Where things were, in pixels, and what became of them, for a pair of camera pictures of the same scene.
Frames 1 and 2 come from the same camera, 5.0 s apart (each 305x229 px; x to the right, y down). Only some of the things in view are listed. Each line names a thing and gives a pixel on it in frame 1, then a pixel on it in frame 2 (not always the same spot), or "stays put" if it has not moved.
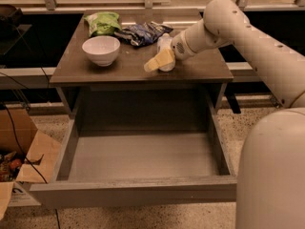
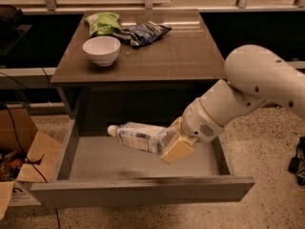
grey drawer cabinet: (124, 95) stays put
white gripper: (180, 49) → (198, 122)
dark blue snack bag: (144, 33) stays put
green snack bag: (102, 23) stays put
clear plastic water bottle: (164, 43) → (142, 136)
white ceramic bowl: (102, 49) stays put
